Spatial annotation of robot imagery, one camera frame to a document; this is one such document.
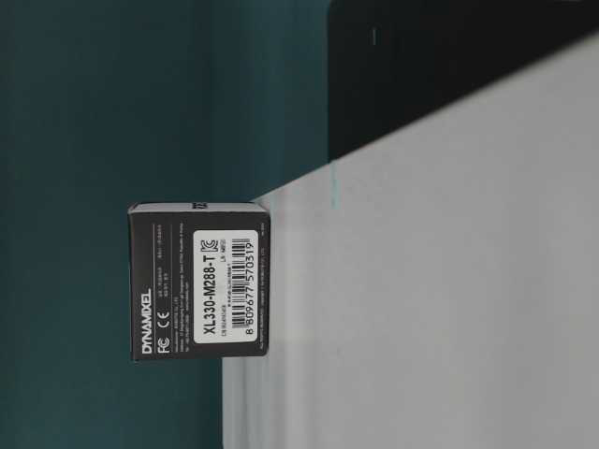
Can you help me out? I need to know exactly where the black Dynamixel cardboard box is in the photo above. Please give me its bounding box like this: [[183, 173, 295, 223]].
[[127, 202, 270, 361]]

